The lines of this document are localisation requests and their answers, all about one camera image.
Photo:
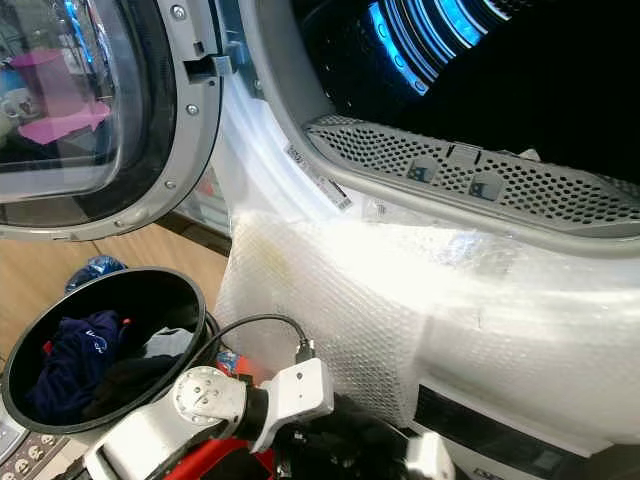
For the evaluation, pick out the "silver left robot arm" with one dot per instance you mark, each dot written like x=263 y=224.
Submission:
x=195 y=400

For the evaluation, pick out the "navy blue garment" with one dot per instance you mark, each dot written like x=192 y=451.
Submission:
x=75 y=360

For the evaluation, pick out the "white front-load washing machine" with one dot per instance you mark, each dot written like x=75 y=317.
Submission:
x=260 y=150

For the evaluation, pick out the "blue crumpled plastic bag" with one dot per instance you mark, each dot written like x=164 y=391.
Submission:
x=95 y=270

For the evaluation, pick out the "round glass washer door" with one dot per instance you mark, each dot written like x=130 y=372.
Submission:
x=80 y=100

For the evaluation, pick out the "grey perforated lint filter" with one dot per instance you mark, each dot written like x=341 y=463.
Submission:
x=400 y=158

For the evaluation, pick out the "red plastic basket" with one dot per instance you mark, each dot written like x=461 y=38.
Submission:
x=220 y=458

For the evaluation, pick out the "black garment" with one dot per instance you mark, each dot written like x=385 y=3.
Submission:
x=130 y=385

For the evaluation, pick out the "blue-lit steel washer drum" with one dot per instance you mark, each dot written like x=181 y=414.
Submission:
x=420 y=35

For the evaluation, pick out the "light grey garment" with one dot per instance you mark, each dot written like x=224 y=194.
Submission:
x=168 y=342

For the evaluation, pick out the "clear bubble wrap sheet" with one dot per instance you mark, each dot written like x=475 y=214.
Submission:
x=360 y=300

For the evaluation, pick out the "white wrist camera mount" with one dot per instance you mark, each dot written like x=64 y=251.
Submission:
x=430 y=458
x=295 y=392

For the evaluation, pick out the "patterned floor mat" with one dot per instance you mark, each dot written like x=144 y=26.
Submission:
x=32 y=455

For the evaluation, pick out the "black round laundry bucket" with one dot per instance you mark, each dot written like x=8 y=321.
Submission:
x=150 y=295

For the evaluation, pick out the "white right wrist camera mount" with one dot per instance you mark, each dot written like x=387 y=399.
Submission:
x=430 y=458

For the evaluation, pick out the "white barcode label sticker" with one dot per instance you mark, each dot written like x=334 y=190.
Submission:
x=318 y=176

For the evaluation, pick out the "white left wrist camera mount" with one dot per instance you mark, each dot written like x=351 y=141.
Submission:
x=295 y=392

